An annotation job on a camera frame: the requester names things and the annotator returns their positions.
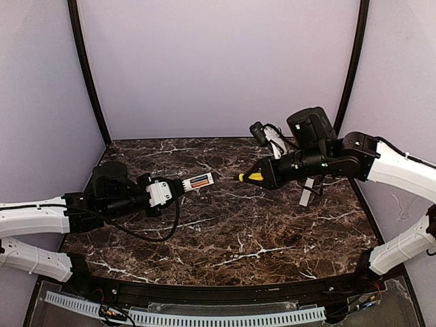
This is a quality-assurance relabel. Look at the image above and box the yellow handled screwdriver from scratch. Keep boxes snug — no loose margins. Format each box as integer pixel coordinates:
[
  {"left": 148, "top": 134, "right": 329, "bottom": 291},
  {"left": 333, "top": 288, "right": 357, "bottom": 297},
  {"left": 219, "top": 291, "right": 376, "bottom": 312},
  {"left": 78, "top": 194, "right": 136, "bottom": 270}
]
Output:
[{"left": 223, "top": 172, "right": 264, "bottom": 182}]

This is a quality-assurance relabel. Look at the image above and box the orange battery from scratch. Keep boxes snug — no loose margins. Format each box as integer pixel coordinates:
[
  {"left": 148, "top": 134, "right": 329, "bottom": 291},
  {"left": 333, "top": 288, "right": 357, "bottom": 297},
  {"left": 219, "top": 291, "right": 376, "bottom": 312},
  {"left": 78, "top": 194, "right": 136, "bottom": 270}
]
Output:
[{"left": 191, "top": 181, "right": 209, "bottom": 188}]

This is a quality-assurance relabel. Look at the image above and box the white remote control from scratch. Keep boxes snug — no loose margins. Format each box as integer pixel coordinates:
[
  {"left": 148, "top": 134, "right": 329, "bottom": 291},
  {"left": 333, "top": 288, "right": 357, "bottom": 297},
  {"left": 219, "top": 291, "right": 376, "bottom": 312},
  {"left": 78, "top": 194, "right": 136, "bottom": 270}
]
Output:
[{"left": 182, "top": 172, "right": 215, "bottom": 191}]

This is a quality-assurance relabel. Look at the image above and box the white battery cover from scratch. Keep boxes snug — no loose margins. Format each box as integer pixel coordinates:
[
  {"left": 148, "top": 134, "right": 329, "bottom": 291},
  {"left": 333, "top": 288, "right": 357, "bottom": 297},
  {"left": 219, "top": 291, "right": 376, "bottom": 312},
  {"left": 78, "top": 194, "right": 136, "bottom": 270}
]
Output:
[{"left": 299, "top": 178, "right": 314, "bottom": 206}]

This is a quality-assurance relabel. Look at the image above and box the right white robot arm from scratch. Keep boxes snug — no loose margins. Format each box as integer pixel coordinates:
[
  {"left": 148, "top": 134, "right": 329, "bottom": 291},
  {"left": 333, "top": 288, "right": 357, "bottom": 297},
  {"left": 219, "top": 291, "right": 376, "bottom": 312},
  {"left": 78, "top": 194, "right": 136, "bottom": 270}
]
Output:
[{"left": 235, "top": 107, "right": 435, "bottom": 277}]

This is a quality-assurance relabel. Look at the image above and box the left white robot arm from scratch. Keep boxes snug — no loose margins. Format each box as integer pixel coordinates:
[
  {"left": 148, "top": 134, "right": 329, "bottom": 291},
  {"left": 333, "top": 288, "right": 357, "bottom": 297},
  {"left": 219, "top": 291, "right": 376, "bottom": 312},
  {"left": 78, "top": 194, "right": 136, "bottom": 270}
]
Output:
[{"left": 1, "top": 161, "right": 186, "bottom": 283}]

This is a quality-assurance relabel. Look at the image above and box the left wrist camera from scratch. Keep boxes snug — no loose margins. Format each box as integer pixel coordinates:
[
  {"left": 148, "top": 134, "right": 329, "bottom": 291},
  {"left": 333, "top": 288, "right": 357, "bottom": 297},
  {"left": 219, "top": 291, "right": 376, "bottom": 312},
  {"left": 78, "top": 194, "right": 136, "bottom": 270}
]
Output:
[{"left": 146, "top": 181, "right": 173, "bottom": 207}]

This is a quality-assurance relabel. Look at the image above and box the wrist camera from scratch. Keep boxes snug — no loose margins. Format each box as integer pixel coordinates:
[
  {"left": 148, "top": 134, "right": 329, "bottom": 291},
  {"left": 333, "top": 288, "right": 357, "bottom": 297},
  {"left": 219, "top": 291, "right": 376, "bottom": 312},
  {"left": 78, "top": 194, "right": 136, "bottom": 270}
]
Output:
[
  {"left": 146, "top": 181, "right": 173, "bottom": 207},
  {"left": 249, "top": 121, "right": 287, "bottom": 159}
]

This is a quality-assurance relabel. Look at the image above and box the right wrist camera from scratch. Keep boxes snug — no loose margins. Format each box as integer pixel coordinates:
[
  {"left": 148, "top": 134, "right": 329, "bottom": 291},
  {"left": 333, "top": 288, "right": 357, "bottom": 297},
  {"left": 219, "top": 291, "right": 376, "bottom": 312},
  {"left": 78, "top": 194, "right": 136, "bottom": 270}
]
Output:
[{"left": 249, "top": 121, "right": 287, "bottom": 159}]

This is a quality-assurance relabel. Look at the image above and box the black front table rail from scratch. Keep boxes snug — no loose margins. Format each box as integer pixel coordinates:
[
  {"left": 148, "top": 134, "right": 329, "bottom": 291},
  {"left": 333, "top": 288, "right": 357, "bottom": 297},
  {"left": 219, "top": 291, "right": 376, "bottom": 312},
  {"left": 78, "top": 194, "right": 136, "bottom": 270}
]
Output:
[{"left": 62, "top": 274, "right": 386, "bottom": 307}]

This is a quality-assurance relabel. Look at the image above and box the white slotted cable duct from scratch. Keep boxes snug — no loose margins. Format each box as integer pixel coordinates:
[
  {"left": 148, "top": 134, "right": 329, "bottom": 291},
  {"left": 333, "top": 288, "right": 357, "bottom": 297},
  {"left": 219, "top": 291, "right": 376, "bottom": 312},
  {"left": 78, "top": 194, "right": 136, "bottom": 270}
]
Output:
[{"left": 44, "top": 291, "right": 326, "bottom": 326}]

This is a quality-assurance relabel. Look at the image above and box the right black frame post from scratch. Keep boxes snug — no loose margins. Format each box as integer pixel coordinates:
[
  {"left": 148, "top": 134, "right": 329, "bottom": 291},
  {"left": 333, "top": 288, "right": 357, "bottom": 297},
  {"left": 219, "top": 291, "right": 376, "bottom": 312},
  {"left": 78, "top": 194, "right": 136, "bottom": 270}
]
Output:
[{"left": 333, "top": 0, "right": 370, "bottom": 135}]

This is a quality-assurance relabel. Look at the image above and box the black frame post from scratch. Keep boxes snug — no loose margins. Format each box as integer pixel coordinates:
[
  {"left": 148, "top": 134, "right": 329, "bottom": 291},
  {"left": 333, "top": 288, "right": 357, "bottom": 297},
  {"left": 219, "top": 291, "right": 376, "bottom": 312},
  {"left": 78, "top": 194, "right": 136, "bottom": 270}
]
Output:
[
  {"left": 67, "top": 0, "right": 112, "bottom": 148},
  {"left": 333, "top": 0, "right": 370, "bottom": 135}
]

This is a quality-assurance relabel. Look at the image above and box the left black frame post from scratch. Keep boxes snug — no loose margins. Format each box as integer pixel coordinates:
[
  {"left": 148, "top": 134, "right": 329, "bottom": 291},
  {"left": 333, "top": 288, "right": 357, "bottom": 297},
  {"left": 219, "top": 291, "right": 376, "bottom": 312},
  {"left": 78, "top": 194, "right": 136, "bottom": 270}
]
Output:
[{"left": 67, "top": 0, "right": 112, "bottom": 148}]

